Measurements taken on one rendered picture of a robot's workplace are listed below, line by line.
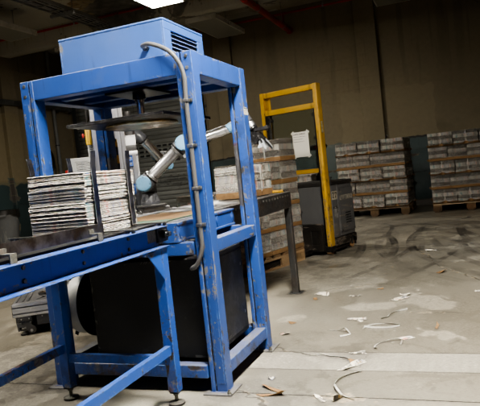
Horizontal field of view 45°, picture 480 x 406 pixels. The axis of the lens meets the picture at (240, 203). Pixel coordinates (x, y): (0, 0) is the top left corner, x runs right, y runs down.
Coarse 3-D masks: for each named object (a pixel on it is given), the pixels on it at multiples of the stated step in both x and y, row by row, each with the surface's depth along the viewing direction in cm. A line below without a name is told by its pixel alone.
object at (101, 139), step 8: (96, 112) 343; (104, 112) 341; (96, 120) 343; (104, 136) 343; (112, 136) 346; (104, 144) 343; (112, 144) 346; (104, 152) 343; (112, 152) 345; (104, 160) 344; (112, 160) 344; (104, 168) 344; (112, 168) 343; (112, 184) 343
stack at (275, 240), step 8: (280, 184) 583; (176, 200) 517; (184, 200) 510; (264, 216) 556; (272, 216) 569; (280, 216) 580; (264, 224) 557; (272, 224) 567; (280, 224) 578; (272, 232) 568; (280, 232) 577; (192, 240) 510; (264, 240) 555; (272, 240) 566; (280, 240) 576; (264, 248) 555; (272, 248) 566; (280, 248) 577; (272, 256) 570; (280, 256) 575; (288, 256) 586; (280, 264) 578; (288, 264) 585
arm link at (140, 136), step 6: (138, 132) 488; (138, 138) 487; (144, 138) 489; (144, 144) 491; (150, 144) 493; (150, 150) 495; (156, 150) 498; (156, 156) 498; (162, 156) 501; (168, 168) 503
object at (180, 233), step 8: (232, 208) 325; (184, 216) 290; (216, 216) 303; (224, 216) 314; (232, 216) 323; (152, 224) 267; (168, 224) 263; (176, 224) 261; (184, 224) 269; (192, 224) 277; (216, 224) 303; (224, 224) 313; (232, 224) 322; (176, 232) 262; (184, 232) 268; (192, 232) 276; (168, 240) 263; (176, 240) 262; (184, 240) 266
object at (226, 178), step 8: (224, 168) 415; (232, 168) 412; (256, 168) 418; (216, 176) 419; (224, 176) 417; (232, 176) 413; (256, 176) 418; (216, 184) 421; (224, 184) 418; (232, 184) 414; (256, 184) 417; (216, 192) 421; (224, 192) 418; (232, 192) 415
